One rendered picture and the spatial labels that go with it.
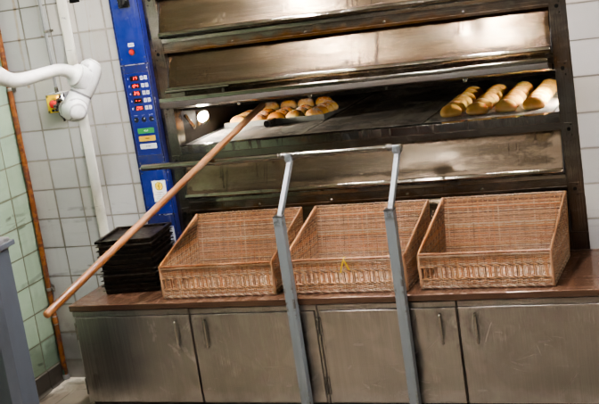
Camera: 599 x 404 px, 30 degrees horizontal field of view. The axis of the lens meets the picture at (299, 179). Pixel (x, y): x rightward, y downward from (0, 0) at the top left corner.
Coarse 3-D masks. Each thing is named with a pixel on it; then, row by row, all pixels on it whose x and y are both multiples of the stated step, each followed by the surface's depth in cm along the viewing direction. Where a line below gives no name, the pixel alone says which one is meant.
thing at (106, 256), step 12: (204, 156) 489; (180, 180) 473; (168, 192) 465; (156, 204) 457; (144, 216) 451; (132, 228) 443; (120, 240) 437; (108, 252) 430; (96, 264) 424; (84, 276) 418; (72, 288) 412; (60, 300) 406; (48, 312) 401
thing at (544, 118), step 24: (456, 120) 493; (480, 120) 485; (504, 120) 481; (528, 120) 478; (552, 120) 474; (192, 144) 538; (216, 144) 531; (240, 144) 526; (264, 144) 522; (288, 144) 518
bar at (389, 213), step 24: (384, 144) 463; (144, 168) 503; (168, 168) 500; (288, 168) 476; (384, 216) 445; (288, 240) 467; (288, 264) 465; (288, 288) 468; (288, 312) 470; (408, 312) 454; (408, 336) 454; (408, 360) 456; (408, 384) 459
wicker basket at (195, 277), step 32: (192, 224) 532; (224, 224) 534; (256, 224) 528; (288, 224) 522; (192, 256) 530; (224, 256) 533; (256, 256) 527; (192, 288) 495; (224, 288) 490; (256, 288) 485
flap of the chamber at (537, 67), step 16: (528, 64) 458; (544, 64) 455; (384, 80) 480; (400, 80) 477; (416, 80) 475; (432, 80) 474; (448, 80) 486; (224, 96) 507; (240, 96) 505; (256, 96) 502; (272, 96) 499; (288, 96) 509
